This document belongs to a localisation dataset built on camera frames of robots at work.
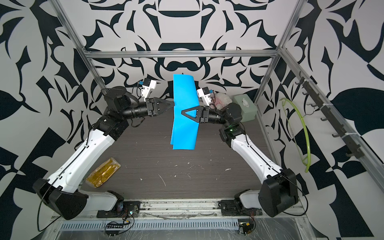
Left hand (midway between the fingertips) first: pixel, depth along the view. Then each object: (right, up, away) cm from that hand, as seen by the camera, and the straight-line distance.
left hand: (172, 102), depth 59 cm
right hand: (+4, -6, 0) cm, 7 cm away
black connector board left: (-28, -58, +10) cm, 65 cm away
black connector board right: (+33, -58, +13) cm, 68 cm away
